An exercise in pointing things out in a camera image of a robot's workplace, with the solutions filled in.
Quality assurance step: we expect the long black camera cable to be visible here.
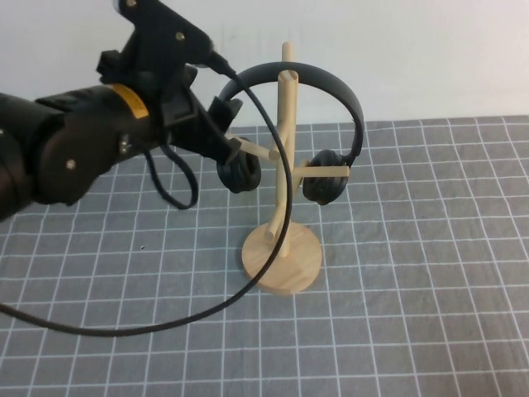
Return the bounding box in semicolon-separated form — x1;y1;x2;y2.
0;51;296;338

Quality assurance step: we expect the wooden headphone stand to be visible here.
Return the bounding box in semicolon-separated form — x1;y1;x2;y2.
229;41;351;295

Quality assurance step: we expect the black over-ear headphones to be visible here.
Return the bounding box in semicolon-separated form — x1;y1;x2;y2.
214;60;367;207

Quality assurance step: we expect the short black looped cable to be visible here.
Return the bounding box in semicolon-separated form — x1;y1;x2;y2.
143;142;199;211

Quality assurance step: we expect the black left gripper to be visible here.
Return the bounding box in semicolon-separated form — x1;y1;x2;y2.
156;65;244;167

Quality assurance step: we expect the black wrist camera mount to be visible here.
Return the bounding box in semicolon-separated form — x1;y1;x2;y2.
97;0;218;86

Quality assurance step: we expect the grey white-checked tablecloth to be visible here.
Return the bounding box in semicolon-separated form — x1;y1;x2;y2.
0;117;529;397

